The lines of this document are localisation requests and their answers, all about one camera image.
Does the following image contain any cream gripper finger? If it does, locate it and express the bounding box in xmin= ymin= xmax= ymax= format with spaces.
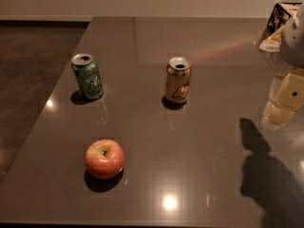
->
xmin=262 ymin=72 xmax=304 ymax=127

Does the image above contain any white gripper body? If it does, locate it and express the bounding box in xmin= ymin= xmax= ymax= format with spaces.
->
xmin=280 ymin=5 xmax=304 ymax=67

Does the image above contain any orange soda can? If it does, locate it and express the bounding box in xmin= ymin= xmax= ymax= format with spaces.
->
xmin=164 ymin=56 xmax=192 ymax=105

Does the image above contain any green soda can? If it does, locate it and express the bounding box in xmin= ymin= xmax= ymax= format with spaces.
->
xmin=71 ymin=52 xmax=104 ymax=100

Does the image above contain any red apple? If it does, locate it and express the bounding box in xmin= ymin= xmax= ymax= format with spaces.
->
xmin=85 ymin=139 xmax=124 ymax=181

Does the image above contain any black wire snack basket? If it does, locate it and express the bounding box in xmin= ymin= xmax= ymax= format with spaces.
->
xmin=267 ymin=2 xmax=302 ymax=33

